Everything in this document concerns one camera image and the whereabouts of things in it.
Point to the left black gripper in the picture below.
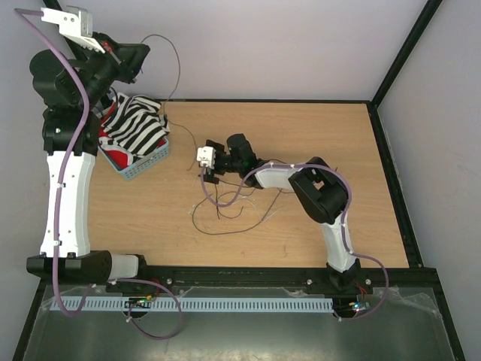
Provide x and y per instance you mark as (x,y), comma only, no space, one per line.
(125,59)

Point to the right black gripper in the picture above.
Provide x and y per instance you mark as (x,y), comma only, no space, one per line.
(209,177)

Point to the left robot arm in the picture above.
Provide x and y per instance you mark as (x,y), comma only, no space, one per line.
(71,88)

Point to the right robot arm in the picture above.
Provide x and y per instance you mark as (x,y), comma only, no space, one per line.
(322,192)

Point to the black white striped cloth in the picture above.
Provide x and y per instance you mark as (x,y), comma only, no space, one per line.
(125,105)

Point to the light blue plastic basket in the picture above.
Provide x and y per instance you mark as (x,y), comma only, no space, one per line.
(139,161)

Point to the red cloth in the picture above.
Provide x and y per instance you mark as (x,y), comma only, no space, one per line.
(127,139)

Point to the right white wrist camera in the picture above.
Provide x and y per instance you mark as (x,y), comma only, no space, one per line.
(206,156)

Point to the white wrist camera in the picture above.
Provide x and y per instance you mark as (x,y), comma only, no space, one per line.
(206,156)
(75,24)

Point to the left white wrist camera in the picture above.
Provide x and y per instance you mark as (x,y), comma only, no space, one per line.
(75,24)

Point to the light blue slotted cable duct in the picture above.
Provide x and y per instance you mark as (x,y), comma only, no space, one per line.
(190,305)

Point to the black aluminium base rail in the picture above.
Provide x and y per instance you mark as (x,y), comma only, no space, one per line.
(311,280)

